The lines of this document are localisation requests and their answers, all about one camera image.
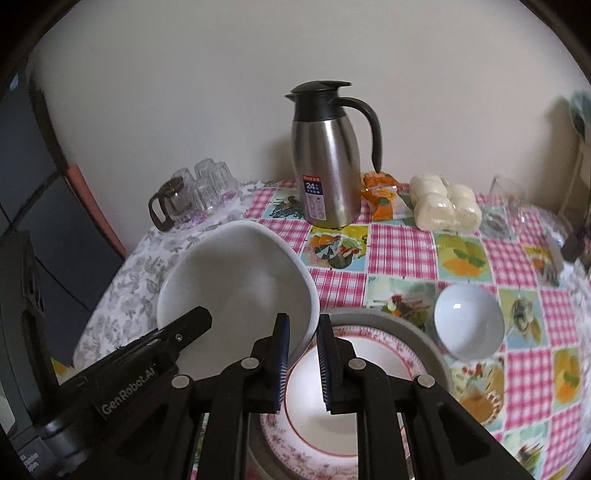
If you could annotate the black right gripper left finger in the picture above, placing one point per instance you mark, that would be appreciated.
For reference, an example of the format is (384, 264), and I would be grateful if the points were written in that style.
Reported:
(212, 415)

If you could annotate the clear glass mug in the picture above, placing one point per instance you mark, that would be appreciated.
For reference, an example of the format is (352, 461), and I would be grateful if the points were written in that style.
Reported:
(502, 216)

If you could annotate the grey metal basin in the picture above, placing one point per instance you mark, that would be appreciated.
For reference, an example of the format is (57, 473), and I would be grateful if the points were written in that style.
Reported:
(263, 464)

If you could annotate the floral rimmed plate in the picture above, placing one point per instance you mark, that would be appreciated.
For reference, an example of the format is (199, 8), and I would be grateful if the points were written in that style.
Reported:
(307, 439)

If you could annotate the glass teapot with dark handle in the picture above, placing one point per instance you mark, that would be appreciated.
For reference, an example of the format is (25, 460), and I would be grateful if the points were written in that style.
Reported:
(169, 205)

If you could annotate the small white bowl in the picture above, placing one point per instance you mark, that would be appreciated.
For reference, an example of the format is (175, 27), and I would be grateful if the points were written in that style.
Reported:
(468, 322)

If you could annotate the black power adapter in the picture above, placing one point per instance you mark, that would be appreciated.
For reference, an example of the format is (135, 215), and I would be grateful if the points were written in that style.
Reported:
(574, 246)

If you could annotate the pack of white buns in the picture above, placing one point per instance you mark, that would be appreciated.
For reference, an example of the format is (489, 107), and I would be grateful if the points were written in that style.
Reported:
(442, 206)

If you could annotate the clear drinking glass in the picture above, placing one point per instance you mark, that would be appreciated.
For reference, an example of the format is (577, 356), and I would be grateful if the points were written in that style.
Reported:
(216, 177)
(201, 194)

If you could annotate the stainless steel thermos jug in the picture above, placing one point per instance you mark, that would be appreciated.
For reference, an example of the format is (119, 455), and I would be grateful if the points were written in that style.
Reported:
(326, 156)

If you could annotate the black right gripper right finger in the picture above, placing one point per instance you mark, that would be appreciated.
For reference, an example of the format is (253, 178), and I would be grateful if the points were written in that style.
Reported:
(406, 428)

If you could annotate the large white squarish bowl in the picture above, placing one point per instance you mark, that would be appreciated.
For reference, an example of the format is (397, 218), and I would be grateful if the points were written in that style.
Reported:
(244, 274)

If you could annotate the orange snack packet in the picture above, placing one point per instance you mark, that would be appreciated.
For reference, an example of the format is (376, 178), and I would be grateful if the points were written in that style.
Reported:
(380, 190)

